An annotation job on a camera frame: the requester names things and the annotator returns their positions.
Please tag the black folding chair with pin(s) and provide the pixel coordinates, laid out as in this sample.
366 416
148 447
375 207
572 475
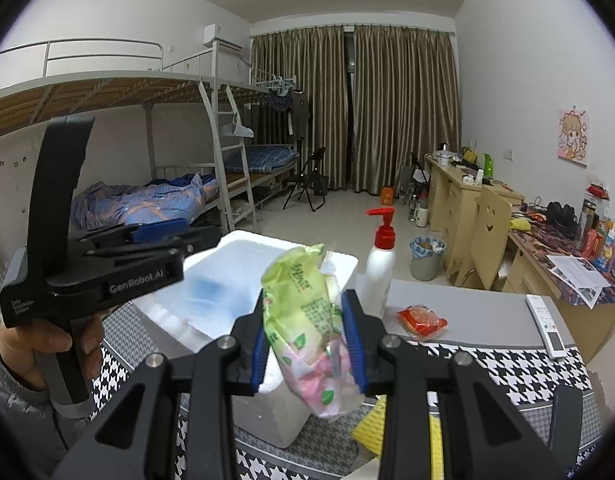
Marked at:
310 170

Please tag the white jug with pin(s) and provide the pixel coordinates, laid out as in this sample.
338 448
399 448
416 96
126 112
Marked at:
423 214

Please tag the white foam box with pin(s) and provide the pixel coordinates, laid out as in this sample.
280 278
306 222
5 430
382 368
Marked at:
227 265

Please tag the blue plaid mattress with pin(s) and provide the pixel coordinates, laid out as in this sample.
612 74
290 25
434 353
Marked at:
260 156

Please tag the cluster of toiletry bottles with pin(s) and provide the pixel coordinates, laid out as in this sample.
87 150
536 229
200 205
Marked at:
605 245

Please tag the dark blue hanging garment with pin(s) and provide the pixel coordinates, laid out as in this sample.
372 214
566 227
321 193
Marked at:
280 101

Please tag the green pink tissue packet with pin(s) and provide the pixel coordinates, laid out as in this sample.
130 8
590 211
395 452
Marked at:
307 320

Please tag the red snack packet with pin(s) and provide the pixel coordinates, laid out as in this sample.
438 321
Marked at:
421 322

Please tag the person's left forearm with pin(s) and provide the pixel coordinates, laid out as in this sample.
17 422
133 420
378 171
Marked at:
17 425

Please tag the grey mat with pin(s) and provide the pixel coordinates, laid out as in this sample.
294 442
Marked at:
477 305

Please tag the green bottle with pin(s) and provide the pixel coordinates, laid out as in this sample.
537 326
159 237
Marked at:
489 166

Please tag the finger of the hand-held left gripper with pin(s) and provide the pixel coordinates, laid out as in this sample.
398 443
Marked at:
160 229
187 245

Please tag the white metal bunk bed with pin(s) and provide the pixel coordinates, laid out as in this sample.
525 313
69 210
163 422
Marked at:
237 92
112 90

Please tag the white remote control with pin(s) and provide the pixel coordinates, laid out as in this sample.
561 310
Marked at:
547 327

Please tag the yellow item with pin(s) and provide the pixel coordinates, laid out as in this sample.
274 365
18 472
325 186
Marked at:
520 224

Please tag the wooden desk with drawers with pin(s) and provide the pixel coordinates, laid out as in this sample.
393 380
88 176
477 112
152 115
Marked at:
452 200

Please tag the dark hanging shirt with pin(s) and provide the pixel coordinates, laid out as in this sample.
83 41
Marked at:
300 115

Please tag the blue floral quilt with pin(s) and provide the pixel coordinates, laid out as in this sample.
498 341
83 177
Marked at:
137 202

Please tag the brown curtain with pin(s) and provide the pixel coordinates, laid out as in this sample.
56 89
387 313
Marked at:
407 110
307 110

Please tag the white red pump bottle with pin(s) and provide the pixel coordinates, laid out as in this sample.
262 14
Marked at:
377 275

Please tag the houndstooth blanket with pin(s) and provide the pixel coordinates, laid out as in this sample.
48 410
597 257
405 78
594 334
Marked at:
507 375

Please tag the white air conditioner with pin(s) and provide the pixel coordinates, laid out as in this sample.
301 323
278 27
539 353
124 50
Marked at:
220 35

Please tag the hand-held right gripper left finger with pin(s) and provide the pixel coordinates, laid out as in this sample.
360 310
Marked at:
260 342

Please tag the wooden smiley chair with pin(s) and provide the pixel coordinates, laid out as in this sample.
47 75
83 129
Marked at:
487 225

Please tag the yellow cloth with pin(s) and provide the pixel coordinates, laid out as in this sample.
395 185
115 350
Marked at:
370 430

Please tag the grey trash bin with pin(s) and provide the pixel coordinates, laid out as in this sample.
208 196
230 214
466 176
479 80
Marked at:
427 260

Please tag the orange container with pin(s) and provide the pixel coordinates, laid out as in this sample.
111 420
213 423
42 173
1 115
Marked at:
387 196

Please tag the person's left hand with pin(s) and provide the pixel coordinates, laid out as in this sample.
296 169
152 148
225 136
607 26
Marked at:
24 350

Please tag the light blue clothes hangers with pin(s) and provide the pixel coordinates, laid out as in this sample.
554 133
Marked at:
277 82

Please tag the cartoon wall poster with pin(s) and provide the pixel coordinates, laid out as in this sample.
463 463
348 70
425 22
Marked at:
573 135

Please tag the printed paper sheets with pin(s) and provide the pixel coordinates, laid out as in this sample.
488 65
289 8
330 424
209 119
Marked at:
577 280

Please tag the black headphones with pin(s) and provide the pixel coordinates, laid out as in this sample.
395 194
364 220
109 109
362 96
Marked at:
561 217

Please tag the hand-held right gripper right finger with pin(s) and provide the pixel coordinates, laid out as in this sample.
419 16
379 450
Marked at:
351 342

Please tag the patterned desk mat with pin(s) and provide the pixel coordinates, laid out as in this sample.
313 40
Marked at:
542 242

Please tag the white wall outlet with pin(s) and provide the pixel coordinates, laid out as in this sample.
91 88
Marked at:
508 154

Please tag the white hanging item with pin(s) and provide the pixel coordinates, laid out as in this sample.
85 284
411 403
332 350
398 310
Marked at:
235 130

